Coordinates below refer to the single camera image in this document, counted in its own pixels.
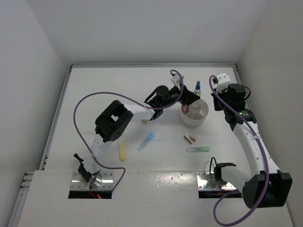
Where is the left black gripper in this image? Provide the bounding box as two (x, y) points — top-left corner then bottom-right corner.
(160, 83), (199, 108)

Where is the clear spray bottle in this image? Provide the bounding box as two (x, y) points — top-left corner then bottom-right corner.
(194, 80), (201, 97)

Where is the pink highlighter pen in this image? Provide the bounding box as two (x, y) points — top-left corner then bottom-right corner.
(181, 105), (188, 114)

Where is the green clear tube pen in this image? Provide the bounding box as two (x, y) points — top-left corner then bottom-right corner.
(187, 146), (210, 153)

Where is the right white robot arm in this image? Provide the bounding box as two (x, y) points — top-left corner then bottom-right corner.
(213, 82), (292, 208)

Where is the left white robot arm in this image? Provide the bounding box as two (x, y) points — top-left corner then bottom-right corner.
(73, 85), (200, 146)

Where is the white round divided container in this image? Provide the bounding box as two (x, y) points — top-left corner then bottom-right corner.
(179, 99), (209, 127)

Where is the pink white stapler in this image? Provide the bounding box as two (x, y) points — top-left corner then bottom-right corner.
(184, 132), (197, 144)

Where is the blue capped glue stick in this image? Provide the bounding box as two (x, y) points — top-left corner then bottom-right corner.
(137, 133), (154, 151)

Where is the yellow highlighter pen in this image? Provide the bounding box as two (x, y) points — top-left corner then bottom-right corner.
(118, 142), (125, 161)

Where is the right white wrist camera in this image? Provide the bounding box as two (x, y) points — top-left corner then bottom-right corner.
(213, 73), (231, 93)

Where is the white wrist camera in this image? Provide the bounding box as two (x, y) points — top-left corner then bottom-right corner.
(213, 73), (231, 93)
(170, 74), (184, 89)

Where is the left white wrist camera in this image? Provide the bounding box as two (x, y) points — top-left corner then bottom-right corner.
(170, 74), (184, 89)

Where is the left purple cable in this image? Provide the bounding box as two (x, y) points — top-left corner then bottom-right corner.
(73, 70), (185, 192)

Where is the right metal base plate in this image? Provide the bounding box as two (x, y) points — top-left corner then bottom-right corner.
(196, 171), (236, 192)

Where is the metal base plate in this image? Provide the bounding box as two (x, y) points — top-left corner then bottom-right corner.
(196, 171), (236, 192)
(70, 171), (114, 191)

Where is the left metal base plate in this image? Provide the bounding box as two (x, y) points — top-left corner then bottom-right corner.
(70, 171), (114, 191)

